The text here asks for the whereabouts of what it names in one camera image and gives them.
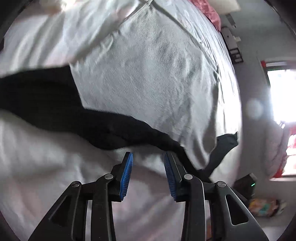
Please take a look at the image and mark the grey black raglan shirt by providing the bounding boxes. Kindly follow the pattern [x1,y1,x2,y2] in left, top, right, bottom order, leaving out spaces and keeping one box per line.
[0,2,242,182]

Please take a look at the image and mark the colourful plush toy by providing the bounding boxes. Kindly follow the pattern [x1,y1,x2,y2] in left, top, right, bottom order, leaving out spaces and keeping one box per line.
[248,198,287,217]

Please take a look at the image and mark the white pink bed sheet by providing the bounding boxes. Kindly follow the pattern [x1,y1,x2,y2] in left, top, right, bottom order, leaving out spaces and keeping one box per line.
[0,0,243,241]

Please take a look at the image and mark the white right nightstand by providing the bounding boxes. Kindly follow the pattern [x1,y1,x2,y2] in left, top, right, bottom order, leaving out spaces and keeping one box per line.
[221,27,243,64]

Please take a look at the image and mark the right pink pillow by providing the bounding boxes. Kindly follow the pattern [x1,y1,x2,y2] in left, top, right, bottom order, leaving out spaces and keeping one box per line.
[190,0,221,32]

